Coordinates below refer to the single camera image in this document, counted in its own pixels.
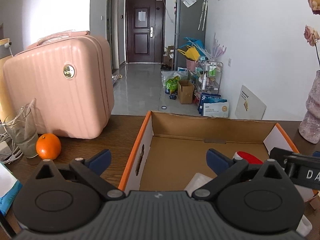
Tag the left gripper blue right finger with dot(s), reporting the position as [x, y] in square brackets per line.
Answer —
[218, 162]

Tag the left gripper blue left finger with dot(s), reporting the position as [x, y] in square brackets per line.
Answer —
[99, 162]

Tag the red white lint brush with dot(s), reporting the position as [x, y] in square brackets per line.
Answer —
[248, 157]

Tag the purple textured vase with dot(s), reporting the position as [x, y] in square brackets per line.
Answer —
[309, 127]

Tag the red cardboard box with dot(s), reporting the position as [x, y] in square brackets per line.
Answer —
[170, 148]

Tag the orange fruit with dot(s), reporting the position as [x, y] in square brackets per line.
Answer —
[48, 146]

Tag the white tape roll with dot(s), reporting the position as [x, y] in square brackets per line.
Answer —
[304, 226]

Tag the small brown cardboard box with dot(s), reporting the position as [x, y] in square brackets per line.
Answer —
[185, 92]

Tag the clear glass cup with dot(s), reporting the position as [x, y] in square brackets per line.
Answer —
[22, 129]

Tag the blue tissue pack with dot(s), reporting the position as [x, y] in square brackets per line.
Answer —
[9, 188]

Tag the pink suitcase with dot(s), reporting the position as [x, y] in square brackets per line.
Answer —
[70, 76]

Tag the dark brown door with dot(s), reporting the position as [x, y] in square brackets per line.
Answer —
[145, 27]

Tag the grey refrigerator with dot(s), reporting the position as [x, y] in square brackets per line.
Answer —
[187, 18]

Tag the white board leaning on wall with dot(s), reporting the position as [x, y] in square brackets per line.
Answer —
[249, 106]

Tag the metal wire shelf rack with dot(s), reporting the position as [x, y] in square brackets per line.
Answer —
[208, 77]

